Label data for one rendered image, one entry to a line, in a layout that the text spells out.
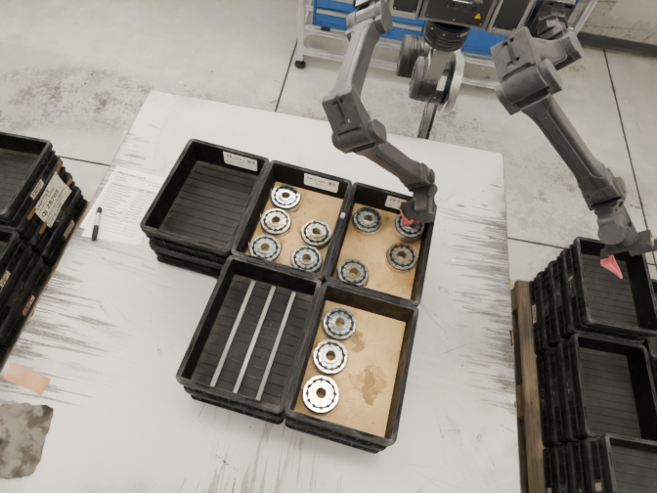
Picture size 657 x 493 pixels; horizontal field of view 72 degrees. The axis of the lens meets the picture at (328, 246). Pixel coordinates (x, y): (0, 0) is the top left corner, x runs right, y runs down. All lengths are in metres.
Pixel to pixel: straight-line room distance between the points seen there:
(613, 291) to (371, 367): 1.26
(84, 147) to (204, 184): 1.52
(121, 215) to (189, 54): 1.97
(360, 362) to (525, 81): 0.87
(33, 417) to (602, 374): 2.07
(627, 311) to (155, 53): 3.21
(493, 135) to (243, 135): 1.87
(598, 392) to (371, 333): 1.10
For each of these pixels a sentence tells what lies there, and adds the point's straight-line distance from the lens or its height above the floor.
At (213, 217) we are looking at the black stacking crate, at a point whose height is 0.83.
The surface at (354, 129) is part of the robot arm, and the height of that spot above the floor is 1.44.
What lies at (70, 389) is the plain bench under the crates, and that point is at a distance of 1.63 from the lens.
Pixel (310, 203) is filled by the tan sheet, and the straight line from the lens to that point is 1.64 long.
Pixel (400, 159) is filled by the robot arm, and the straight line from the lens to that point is 1.22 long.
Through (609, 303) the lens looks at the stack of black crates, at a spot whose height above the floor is 0.49.
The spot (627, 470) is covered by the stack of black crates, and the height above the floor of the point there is 0.49.
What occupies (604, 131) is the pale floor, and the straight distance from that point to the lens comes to 3.80.
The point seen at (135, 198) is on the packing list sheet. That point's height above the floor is 0.70.
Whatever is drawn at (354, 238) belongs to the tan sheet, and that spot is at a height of 0.83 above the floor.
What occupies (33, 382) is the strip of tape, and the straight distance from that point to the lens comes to 1.69.
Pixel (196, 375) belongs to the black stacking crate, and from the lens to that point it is 1.40.
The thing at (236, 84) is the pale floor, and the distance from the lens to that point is 3.34.
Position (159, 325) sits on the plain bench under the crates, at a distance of 1.61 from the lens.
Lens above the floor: 2.16
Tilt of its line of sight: 59 degrees down
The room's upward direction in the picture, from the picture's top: 10 degrees clockwise
